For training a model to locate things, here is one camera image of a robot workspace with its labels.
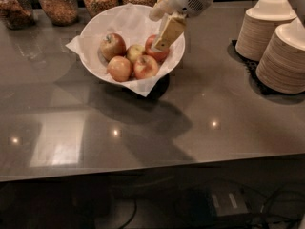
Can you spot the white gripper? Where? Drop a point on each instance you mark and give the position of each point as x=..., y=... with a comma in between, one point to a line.
x=176, y=23

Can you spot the red top apple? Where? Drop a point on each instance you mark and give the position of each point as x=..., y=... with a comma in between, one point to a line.
x=158, y=56

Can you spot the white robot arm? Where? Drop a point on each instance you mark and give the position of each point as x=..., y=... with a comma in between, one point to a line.
x=173, y=15

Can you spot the white bowl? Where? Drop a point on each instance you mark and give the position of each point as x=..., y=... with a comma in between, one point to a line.
x=95, y=26

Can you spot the yellow-green hidden apple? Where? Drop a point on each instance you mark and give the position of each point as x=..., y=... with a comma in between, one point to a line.
x=134, y=51

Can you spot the front right apple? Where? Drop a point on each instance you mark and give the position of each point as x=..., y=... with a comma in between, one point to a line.
x=145, y=66

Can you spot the back left apple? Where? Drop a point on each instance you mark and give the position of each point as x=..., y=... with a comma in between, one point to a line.
x=112, y=45

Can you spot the front left apple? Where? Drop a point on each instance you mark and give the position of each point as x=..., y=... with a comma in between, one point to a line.
x=120, y=68

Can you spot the white paper liner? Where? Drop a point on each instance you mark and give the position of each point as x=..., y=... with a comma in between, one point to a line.
x=127, y=19

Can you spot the back stack paper bowls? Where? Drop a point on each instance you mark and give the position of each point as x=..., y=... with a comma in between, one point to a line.
x=259, y=24

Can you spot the stack paper bowls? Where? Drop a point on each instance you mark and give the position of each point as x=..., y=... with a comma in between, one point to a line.
x=259, y=24
x=282, y=66

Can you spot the black rubber mat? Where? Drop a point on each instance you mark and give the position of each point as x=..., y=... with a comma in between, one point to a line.
x=258, y=85

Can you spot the front stack paper bowls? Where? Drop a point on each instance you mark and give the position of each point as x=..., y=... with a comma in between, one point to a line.
x=282, y=66

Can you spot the far left glass jar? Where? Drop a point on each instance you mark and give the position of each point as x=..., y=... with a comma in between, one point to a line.
x=16, y=14

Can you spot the dark box under table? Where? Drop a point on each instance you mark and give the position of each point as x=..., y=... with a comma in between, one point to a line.
x=216, y=202

